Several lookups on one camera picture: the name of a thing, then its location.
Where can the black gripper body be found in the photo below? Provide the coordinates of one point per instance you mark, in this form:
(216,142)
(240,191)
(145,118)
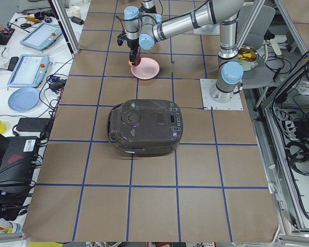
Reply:
(133,44)

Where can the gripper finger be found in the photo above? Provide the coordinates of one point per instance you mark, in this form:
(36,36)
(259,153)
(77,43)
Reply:
(137,58)
(131,55)

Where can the red apple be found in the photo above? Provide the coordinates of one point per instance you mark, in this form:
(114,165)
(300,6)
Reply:
(132,62)

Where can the pink plate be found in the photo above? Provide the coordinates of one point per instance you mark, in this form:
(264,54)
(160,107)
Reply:
(147,69)

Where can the blue plate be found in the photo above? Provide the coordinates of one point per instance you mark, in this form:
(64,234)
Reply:
(23,99)

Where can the dark grey rice cooker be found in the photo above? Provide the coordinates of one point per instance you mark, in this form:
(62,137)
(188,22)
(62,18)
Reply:
(145,126)

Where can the upper teach pendant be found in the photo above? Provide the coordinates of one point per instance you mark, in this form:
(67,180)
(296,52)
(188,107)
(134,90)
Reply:
(42,37)

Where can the teach pendant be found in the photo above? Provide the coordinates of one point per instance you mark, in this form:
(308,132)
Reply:
(29,71)
(42,37)

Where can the lower teach pendant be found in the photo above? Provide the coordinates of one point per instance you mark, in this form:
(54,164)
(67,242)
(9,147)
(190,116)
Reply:
(29,71)

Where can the steel pot with fruit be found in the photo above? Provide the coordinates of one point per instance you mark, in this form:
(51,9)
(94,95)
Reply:
(247,58)

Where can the black power brick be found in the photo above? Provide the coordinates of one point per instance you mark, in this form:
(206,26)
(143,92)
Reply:
(32,124)

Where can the grey office chair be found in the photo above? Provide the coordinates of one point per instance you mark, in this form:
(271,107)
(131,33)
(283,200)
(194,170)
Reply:
(259,75)

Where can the black computer box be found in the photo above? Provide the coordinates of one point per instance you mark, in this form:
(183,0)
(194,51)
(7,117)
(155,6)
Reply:
(17,164)

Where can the aluminium frame post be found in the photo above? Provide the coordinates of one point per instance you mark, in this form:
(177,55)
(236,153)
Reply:
(65,25)

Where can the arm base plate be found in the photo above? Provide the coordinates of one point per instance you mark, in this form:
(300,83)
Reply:
(208,29)
(214,99)

